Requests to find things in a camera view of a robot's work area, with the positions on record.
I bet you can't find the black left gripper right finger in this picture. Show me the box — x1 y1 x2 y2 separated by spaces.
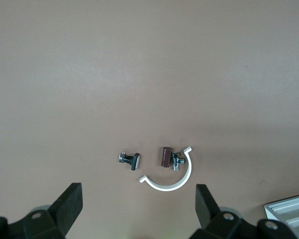
191 184 297 239

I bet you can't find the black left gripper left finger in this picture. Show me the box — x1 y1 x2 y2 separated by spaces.
0 183 83 239

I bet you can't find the white drawer cabinet housing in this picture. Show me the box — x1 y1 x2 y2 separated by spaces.
264 193 299 239

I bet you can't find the small black clip part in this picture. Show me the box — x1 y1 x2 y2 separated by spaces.
119 151 142 172

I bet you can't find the white half-ring clamp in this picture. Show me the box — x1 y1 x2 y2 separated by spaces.
139 146 193 192

